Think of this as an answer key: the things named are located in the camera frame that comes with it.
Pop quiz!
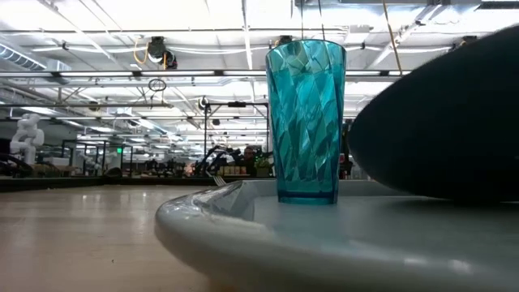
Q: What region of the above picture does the long ceiling light bar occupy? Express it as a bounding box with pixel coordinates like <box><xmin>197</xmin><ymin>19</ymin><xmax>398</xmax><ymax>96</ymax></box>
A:
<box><xmin>0</xmin><ymin>69</ymin><xmax>413</xmax><ymax>79</ymax></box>

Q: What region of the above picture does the dark blue bowl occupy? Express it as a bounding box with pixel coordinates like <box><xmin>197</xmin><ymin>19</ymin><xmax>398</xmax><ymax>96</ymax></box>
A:
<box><xmin>347</xmin><ymin>24</ymin><xmax>519</xmax><ymax>204</ymax></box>

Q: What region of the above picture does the teal faceted plastic cup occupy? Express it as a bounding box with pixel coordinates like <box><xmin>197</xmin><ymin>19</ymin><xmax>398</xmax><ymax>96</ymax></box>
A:
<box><xmin>265</xmin><ymin>39</ymin><xmax>347</xmax><ymax>206</ymax></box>

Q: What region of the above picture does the yellow cable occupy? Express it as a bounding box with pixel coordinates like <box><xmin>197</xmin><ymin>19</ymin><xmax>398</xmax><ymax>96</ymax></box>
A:
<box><xmin>380</xmin><ymin>0</ymin><xmax>404</xmax><ymax>76</ymax></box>

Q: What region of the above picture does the person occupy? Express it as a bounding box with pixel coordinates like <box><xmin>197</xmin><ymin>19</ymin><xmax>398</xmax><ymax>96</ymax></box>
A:
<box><xmin>242</xmin><ymin>145</ymin><xmax>257</xmax><ymax>176</ymax></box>

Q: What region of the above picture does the grey plastic tray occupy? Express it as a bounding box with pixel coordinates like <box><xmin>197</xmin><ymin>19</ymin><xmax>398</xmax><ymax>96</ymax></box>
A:
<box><xmin>153</xmin><ymin>179</ymin><xmax>519</xmax><ymax>292</ymax></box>

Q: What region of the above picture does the white robot figure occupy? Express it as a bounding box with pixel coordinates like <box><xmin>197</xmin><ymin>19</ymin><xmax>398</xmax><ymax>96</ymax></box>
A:
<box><xmin>9</xmin><ymin>113</ymin><xmax>45</xmax><ymax>165</ymax></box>

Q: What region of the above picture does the potted green plant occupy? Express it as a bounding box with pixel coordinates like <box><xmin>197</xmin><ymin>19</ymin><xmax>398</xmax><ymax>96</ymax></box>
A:
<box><xmin>253</xmin><ymin>156</ymin><xmax>272</xmax><ymax>178</ymax></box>

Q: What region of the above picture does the silver ventilation duct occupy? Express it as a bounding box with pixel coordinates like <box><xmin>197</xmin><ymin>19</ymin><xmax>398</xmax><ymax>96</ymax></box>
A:
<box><xmin>0</xmin><ymin>42</ymin><xmax>73</xmax><ymax>84</ymax></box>

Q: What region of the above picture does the black metal rig frame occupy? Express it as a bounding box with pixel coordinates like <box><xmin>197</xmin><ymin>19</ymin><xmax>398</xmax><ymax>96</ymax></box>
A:
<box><xmin>204</xmin><ymin>101</ymin><xmax>270</xmax><ymax>164</ymax></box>

